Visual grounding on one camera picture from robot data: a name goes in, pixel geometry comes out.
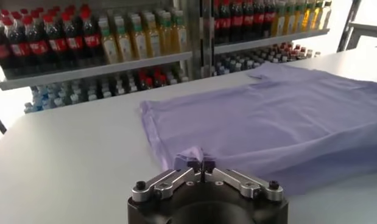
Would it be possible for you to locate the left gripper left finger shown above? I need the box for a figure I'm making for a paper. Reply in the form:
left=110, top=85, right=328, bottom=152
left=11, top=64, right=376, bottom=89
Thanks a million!
left=130, top=160, right=203, bottom=204

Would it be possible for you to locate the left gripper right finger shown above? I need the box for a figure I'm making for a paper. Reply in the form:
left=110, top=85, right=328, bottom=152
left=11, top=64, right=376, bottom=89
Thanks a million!
left=203, top=160, right=285, bottom=202

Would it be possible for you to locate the purple printed T-shirt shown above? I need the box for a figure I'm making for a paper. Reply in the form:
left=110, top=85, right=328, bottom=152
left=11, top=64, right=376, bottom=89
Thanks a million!
left=139, top=62, right=377, bottom=195

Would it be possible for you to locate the grey metal shelving unit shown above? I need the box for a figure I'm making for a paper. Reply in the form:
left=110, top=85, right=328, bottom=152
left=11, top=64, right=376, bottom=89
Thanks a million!
left=0, top=0, right=207, bottom=115
left=203, top=0, right=332, bottom=77

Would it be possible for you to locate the grey metal rack frame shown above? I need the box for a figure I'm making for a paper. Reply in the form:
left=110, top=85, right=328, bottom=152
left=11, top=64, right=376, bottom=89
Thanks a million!
left=346, top=21, right=377, bottom=51

